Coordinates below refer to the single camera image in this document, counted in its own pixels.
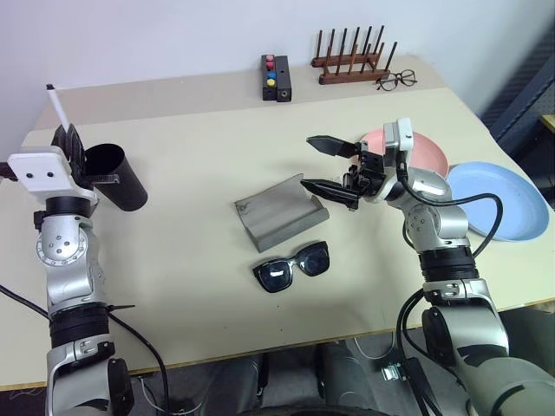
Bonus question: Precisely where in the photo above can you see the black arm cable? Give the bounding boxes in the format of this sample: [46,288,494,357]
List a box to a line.
[395,149,504,416]
[0,283,170,416]

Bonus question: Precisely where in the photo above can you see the black box with coloured buttons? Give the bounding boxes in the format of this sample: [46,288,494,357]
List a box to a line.
[261,54,278,101]

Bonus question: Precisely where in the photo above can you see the flat black bar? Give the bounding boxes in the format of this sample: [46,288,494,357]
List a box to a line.
[403,357,434,416]

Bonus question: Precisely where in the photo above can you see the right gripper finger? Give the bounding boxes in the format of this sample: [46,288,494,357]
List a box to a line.
[300,178,360,212]
[305,135,361,158]

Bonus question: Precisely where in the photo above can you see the small metal bracket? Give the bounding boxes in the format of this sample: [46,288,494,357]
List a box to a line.
[380,361,407,382]

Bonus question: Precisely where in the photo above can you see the dark blue perforated panel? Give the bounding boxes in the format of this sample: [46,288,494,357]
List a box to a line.
[479,25,555,157]

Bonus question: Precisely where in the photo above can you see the brown wooden peg rack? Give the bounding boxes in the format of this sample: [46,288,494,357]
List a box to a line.
[310,24,399,86]

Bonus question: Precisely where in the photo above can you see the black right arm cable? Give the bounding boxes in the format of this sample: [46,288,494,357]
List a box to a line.
[395,149,504,416]

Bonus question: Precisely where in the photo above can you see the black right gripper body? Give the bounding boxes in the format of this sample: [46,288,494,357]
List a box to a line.
[342,142,387,205]

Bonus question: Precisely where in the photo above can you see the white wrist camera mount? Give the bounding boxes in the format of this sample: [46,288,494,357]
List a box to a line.
[381,117,416,166]
[7,146,99,203]

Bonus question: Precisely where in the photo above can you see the dark rounded grey shape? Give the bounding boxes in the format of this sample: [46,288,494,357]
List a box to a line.
[318,340,382,413]
[203,353,268,416]

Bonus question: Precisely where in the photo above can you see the pink plate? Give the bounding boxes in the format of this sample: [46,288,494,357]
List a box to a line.
[361,129,450,177]

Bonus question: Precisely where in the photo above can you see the blue plate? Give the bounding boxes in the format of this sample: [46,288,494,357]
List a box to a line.
[446,160,545,244]

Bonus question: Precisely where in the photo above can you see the black sunglasses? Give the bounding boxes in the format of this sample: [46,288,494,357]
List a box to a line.
[252,241,333,296]

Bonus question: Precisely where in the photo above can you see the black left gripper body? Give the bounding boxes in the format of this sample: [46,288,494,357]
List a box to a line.
[82,172,121,188]

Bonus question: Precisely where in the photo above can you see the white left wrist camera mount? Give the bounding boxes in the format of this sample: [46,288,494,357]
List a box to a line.
[7,146,99,203]

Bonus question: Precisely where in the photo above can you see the thin black-framed eyeglasses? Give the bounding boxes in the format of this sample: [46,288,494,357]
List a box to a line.
[375,68,419,92]

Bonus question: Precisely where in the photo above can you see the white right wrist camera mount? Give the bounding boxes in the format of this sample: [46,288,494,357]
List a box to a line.
[381,117,416,166]

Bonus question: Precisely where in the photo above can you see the grey glasses case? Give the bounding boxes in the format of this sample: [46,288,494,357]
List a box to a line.
[233,172,330,254]

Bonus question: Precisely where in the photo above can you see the thin white floor cable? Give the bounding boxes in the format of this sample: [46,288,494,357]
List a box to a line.
[353,335,394,361]

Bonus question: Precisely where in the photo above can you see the white marker with black cap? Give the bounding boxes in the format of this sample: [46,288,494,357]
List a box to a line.
[46,83,70,133]

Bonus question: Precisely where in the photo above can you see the black cylindrical cup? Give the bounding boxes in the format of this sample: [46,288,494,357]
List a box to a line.
[81,144,148,213]

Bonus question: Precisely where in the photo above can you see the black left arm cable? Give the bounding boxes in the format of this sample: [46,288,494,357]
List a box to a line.
[0,283,170,416]

